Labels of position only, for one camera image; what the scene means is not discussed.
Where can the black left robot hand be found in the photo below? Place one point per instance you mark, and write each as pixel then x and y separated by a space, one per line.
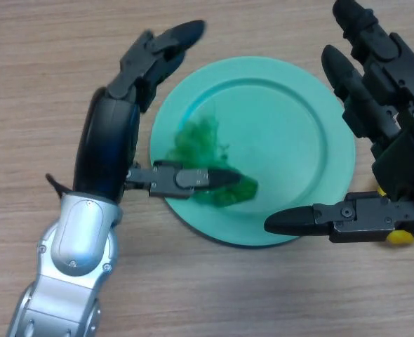
pixel 105 147

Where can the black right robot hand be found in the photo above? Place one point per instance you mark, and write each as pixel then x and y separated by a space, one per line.
pixel 396 87

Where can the green plastic grapes bunch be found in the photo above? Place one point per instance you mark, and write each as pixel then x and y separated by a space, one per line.
pixel 196 140

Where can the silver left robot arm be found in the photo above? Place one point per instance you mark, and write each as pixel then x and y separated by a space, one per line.
pixel 77 238

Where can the green round plate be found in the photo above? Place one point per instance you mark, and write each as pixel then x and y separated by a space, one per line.
pixel 280 140

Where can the yellow fruit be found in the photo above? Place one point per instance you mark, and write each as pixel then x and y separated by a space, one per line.
pixel 398 238

